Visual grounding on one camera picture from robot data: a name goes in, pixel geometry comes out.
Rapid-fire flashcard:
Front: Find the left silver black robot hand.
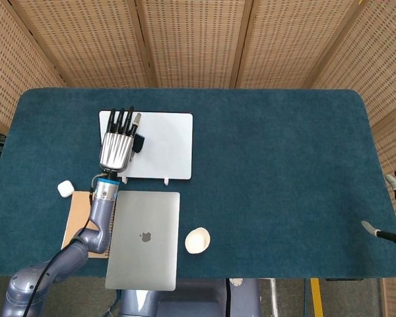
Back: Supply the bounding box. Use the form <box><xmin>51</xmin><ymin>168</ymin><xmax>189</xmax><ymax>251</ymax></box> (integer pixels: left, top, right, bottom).
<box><xmin>98</xmin><ymin>106</ymin><xmax>143</xmax><ymax>174</ymax></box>

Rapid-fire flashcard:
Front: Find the white earbuds case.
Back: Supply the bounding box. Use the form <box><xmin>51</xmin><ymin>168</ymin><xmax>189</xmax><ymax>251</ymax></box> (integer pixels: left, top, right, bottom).
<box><xmin>57</xmin><ymin>180</ymin><xmax>75</xmax><ymax>198</ymax></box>

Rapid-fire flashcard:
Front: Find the grey aluminium laptop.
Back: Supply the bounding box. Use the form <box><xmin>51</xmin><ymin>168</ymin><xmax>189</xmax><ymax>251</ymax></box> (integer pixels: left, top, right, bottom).
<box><xmin>105</xmin><ymin>190</ymin><xmax>181</xmax><ymax>292</ymax></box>

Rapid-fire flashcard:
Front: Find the brown spiral notebook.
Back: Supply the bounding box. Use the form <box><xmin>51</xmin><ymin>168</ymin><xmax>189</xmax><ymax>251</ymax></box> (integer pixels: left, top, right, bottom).
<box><xmin>61</xmin><ymin>190</ymin><xmax>116</xmax><ymax>259</ymax></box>

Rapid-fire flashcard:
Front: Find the woven wooden folding screen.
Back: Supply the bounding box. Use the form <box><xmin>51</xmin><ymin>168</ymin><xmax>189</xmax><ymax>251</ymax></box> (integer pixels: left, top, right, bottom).
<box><xmin>0</xmin><ymin>0</ymin><xmax>396</xmax><ymax>317</ymax></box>

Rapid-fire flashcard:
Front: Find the blue table cloth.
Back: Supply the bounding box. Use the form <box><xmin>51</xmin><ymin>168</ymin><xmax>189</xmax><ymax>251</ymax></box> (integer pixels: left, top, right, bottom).
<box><xmin>0</xmin><ymin>87</ymin><xmax>396</xmax><ymax>280</ymax></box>

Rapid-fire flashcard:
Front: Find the grey robot torso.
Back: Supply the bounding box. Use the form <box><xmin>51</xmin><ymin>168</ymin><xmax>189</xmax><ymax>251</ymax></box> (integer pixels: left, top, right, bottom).
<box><xmin>117</xmin><ymin>278</ymin><xmax>261</xmax><ymax>317</ymax></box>

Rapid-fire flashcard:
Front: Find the white rectangular board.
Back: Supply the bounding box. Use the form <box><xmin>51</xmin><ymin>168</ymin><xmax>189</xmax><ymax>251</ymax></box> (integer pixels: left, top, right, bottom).
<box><xmin>98</xmin><ymin>110</ymin><xmax>193</xmax><ymax>181</ymax></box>

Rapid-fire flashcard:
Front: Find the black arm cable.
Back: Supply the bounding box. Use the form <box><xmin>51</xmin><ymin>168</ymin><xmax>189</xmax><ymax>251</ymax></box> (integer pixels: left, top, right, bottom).
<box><xmin>23</xmin><ymin>226</ymin><xmax>90</xmax><ymax>317</ymax></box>

